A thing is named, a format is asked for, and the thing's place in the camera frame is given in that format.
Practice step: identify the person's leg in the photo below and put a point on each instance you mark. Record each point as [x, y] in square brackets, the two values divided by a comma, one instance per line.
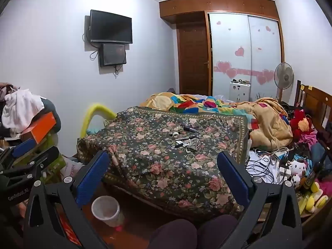
[172, 234]
[217, 229]

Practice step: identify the white plastic bag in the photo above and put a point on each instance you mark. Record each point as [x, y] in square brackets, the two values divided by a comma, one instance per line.
[74, 167]

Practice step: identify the green patterned box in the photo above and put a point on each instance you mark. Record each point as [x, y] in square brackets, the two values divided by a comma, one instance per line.
[49, 140]
[58, 164]

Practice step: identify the teal cloth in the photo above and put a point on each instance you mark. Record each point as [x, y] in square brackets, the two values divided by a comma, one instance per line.
[93, 131]

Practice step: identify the short black and purple marker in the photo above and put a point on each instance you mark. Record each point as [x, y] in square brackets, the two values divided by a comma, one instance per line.
[188, 128]

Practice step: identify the wooden headboard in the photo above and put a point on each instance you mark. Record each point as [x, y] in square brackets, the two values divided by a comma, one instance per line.
[315, 98]

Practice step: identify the white plastic wastebasket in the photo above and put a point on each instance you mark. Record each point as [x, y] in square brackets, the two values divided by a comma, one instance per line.
[105, 210]

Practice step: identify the orange box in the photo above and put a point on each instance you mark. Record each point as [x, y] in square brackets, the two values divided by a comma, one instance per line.
[39, 127]

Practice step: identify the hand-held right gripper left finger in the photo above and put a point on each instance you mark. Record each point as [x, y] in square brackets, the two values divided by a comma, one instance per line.
[92, 179]

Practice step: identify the wooden overhead cabinet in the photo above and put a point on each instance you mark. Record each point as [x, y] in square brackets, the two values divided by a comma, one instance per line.
[220, 4]

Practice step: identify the small black wall monitor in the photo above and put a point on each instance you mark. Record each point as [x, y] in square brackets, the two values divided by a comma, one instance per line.
[113, 54]

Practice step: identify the yellow foam tube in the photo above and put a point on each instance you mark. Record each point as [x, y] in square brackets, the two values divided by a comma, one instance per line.
[87, 116]

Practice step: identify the white cloth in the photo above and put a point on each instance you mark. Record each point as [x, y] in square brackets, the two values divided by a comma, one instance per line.
[20, 106]

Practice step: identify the grey marker with black cap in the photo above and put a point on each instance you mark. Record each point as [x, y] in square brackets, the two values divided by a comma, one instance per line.
[186, 137]

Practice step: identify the red plush toy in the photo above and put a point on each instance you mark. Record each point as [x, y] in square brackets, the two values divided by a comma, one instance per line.
[298, 123]

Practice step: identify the clear tape roll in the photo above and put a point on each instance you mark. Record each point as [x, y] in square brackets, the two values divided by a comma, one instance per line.
[175, 134]

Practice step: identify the yellow plush toy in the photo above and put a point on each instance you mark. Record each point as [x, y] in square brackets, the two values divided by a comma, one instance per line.
[315, 199]

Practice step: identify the dark grey cloth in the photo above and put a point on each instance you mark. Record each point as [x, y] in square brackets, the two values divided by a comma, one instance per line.
[50, 109]

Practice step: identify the brown wooden door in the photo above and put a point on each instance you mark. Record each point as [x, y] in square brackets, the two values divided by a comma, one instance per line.
[193, 59]

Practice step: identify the standing fan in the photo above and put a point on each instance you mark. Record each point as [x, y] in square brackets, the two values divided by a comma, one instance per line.
[284, 74]

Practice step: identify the floral blanket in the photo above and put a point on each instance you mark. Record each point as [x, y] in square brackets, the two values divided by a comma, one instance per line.
[155, 166]

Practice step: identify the person's left leg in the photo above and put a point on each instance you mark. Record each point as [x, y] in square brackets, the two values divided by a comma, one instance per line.
[172, 234]

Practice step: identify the person's right leg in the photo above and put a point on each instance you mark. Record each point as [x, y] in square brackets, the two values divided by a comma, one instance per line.
[217, 229]

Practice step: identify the white earphones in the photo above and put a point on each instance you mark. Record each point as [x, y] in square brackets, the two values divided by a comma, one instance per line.
[194, 145]

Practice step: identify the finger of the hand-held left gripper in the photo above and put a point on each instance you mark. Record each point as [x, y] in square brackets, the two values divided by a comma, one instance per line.
[39, 159]
[23, 146]

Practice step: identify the small white cabinet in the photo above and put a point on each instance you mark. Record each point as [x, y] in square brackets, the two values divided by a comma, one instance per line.
[240, 92]

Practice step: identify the white sliding door wardrobe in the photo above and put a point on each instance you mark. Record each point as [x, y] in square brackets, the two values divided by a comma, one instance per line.
[243, 39]

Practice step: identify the pink cloth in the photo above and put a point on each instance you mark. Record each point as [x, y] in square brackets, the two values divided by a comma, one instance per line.
[6, 89]

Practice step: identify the black wall television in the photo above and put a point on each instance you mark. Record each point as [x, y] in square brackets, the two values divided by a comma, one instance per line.
[111, 26]

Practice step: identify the colourful patchwork quilt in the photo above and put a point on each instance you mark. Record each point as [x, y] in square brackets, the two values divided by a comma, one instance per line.
[267, 124]

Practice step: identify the white cat plush toy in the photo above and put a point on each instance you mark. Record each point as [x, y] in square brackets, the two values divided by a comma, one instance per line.
[297, 168]

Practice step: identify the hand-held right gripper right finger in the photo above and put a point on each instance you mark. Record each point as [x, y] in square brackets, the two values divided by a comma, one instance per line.
[232, 179]

